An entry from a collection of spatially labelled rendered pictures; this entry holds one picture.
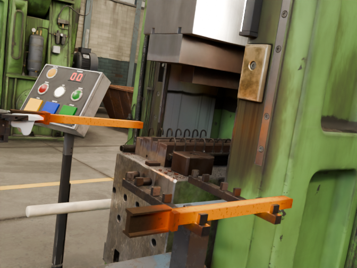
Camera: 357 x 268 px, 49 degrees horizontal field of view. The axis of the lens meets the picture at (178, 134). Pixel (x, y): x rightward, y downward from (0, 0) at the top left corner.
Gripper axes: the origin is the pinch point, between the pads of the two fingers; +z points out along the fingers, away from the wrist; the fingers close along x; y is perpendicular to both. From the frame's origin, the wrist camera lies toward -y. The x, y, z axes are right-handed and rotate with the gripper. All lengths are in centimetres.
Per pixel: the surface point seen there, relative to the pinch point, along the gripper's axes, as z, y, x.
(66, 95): 27, -2, -51
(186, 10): 42, -37, 8
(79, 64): 219, -15, -505
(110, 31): 433, -110, -834
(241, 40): 65, -31, 13
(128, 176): 12.7, 9.7, 32.4
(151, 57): 42.0, -21.5, -9.5
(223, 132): 90, 7, -16
